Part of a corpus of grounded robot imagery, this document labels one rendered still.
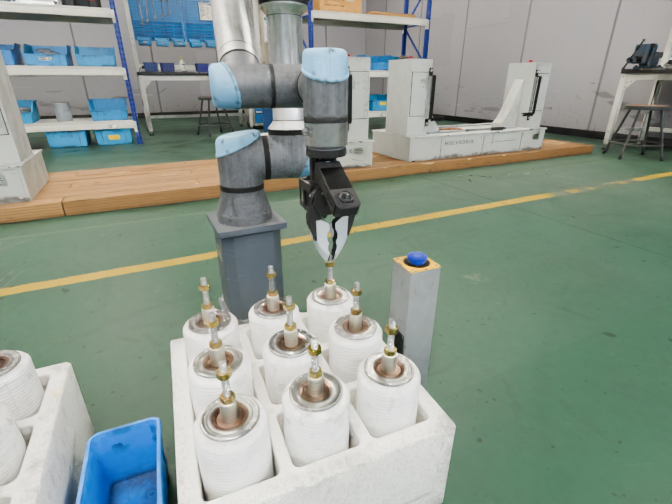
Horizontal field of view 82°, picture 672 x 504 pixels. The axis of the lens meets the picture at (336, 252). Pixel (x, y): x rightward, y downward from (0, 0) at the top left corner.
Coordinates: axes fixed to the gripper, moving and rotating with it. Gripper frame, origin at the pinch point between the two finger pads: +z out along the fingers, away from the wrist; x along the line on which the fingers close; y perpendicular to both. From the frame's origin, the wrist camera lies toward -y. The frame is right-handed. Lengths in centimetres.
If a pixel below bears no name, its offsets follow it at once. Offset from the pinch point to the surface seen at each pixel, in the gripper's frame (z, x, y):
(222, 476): 14.1, 26.8, -26.2
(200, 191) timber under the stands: 30, 6, 175
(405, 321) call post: 14.5, -13.4, -7.1
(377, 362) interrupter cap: 9.0, 1.8, -21.2
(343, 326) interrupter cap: 9.1, 2.4, -10.4
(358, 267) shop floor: 34, -36, 55
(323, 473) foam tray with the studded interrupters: 16.3, 14.7, -29.6
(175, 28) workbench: -96, -30, 580
